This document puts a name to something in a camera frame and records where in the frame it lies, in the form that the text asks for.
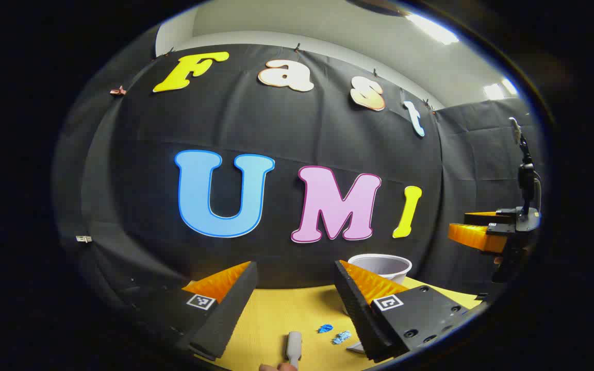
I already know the white ribbed garbage bin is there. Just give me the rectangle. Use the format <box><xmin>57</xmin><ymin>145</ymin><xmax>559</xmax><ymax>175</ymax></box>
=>
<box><xmin>348</xmin><ymin>254</ymin><xmax>413</xmax><ymax>285</ymax></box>

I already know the black backdrop cloth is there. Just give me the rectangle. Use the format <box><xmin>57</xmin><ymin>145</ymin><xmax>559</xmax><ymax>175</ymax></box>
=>
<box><xmin>52</xmin><ymin>44</ymin><xmax>545</xmax><ymax>320</ymax></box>

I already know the ceiling light panel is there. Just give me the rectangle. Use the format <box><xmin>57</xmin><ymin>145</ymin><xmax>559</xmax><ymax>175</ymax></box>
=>
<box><xmin>405</xmin><ymin>13</ymin><xmax>460</xmax><ymax>46</ymax></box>
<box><xmin>483</xmin><ymin>77</ymin><xmax>519</xmax><ymax>101</ymax></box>

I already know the small grey broom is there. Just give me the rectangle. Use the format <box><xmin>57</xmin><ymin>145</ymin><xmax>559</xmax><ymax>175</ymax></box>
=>
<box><xmin>286</xmin><ymin>331</ymin><xmax>303</xmax><ymax>368</ymax></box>

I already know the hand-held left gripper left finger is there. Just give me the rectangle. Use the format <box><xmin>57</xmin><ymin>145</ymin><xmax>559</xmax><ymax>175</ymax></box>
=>
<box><xmin>117</xmin><ymin>261</ymin><xmax>259</xmax><ymax>361</ymax></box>

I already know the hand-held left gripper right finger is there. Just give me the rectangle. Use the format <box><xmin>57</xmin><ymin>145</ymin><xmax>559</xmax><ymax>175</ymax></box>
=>
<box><xmin>334</xmin><ymin>260</ymin><xmax>486</xmax><ymax>364</ymax></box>

